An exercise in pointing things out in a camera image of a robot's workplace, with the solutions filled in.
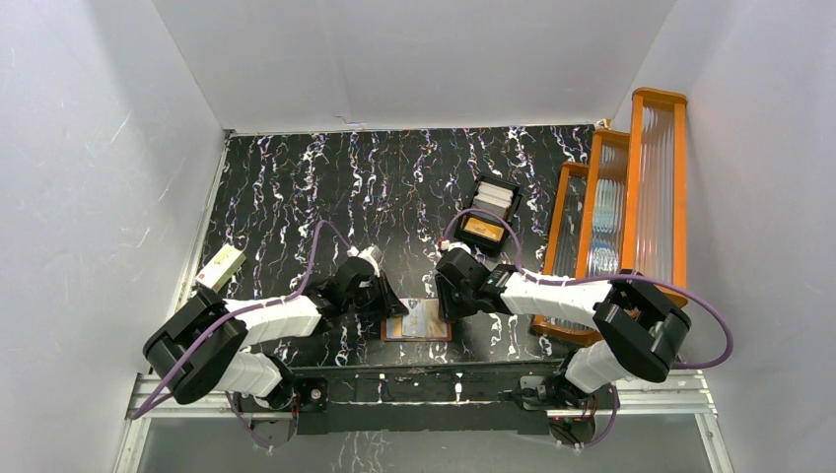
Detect small white green box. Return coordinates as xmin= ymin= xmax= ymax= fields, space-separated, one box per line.
xmin=194 ymin=244 xmax=245 ymax=293

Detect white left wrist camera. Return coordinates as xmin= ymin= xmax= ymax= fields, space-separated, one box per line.
xmin=347 ymin=245 xmax=383 ymax=275

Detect stack of cards in box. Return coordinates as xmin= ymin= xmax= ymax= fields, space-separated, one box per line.
xmin=472 ymin=180 xmax=514 ymax=219

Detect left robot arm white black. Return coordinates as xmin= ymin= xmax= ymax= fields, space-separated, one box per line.
xmin=142 ymin=254 xmax=409 ymax=410

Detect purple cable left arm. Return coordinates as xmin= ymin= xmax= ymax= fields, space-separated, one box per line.
xmin=129 ymin=220 xmax=354 ymax=450

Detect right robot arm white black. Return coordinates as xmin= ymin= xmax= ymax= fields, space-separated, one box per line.
xmin=435 ymin=248 xmax=691 ymax=408

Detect gold VIP card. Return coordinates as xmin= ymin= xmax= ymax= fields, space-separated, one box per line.
xmin=461 ymin=216 xmax=505 ymax=242

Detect orange wooden tiered rack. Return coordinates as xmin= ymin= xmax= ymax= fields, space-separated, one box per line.
xmin=529 ymin=87 xmax=690 ymax=347

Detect white silver VIP card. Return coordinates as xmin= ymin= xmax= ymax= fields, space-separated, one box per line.
xmin=401 ymin=299 xmax=450 ymax=339

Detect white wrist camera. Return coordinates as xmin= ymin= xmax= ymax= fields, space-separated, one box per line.
xmin=438 ymin=238 xmax=472 ymax=254
xmin=347 ymin=245 xmax=383 ymax=275

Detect brown leather card holder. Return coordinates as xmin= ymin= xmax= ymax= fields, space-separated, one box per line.
xmin=382 ymin=298 xmax=453 ymax=342

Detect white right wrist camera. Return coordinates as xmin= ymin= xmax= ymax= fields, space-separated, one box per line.
xmin=438 ymin=238 xmax=472 ymax=254

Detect black plastic card box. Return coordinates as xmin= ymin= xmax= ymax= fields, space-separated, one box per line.
xmin=453 ymin=173 xmax=522 ymax=256

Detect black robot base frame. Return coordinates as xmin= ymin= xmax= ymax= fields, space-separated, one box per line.
xmin=235 ymin=361 xmax=614 ymax=441

